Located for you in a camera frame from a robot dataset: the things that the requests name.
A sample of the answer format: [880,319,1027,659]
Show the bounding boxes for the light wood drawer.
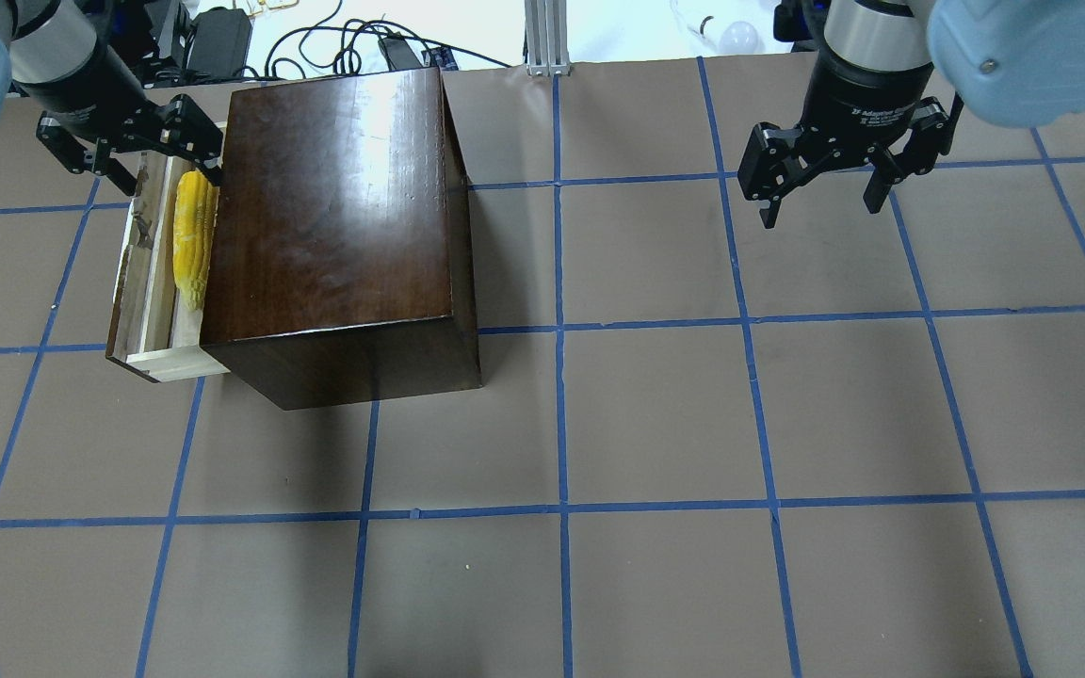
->
[105,151,228,383]

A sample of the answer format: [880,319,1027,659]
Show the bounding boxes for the yellow corn cob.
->
[171,170,219,312]

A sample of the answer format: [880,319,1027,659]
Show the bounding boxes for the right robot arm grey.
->
[737,1,1085,229]

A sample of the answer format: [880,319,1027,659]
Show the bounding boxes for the aluminium frame post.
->
[524,0,572,77]

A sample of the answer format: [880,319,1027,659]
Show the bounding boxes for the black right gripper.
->
[737,56,963,229]

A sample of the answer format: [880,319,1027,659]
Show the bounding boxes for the dark brown wooden drawer cabinet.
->
[200,68,482,411]

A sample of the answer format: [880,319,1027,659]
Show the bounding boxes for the white light bulb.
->
[695,14,765,56]

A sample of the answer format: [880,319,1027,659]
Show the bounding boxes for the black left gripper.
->
[36,66,224,197]

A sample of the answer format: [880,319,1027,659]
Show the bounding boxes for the black power brick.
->
[186,8,252,80]

